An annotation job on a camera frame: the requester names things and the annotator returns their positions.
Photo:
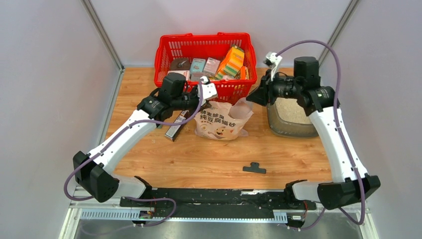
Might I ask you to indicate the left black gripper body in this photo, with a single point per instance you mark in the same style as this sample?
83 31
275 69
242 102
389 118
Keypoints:
189 101

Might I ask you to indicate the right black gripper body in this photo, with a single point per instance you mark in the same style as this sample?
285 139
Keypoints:
283 88

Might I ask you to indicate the pink cat litter bag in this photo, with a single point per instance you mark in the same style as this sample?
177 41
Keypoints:
223 121

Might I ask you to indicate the black bag clip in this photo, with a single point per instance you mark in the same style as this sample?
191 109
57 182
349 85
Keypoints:
254 167

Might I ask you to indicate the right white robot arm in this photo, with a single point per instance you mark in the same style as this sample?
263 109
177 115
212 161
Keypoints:
351 182

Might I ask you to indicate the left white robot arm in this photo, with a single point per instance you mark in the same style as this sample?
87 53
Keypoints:
170 104

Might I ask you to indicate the pink white box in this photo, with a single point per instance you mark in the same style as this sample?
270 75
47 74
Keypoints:
185 73

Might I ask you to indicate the grey litter box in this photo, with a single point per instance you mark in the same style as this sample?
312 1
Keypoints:
287 119

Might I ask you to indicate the black rectangular box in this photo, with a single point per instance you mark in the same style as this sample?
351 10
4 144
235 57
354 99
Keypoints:
173 131

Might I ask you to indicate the teal small box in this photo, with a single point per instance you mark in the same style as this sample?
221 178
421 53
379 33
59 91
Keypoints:
197 65

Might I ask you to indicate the grey pink small box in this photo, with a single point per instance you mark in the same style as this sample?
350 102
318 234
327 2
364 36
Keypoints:
211 66

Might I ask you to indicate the orange item in basket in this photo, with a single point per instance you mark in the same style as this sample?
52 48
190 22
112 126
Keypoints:
243 73

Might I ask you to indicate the brown round tin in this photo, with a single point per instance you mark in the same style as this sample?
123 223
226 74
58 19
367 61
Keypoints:
180 64

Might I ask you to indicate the orange striped sponge pack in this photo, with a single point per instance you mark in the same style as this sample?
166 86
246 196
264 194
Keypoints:
232 63

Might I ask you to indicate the red plastic shopping basket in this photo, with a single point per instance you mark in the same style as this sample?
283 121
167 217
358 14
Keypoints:
216 46

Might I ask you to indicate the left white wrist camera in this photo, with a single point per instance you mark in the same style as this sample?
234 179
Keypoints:
206 90

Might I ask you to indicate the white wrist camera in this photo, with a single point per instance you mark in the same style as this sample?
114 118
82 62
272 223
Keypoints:
272 61
206 90

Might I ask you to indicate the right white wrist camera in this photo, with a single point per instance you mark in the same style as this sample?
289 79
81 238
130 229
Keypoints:
272 61

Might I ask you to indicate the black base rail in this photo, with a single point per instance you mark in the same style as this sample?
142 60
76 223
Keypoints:
222 205

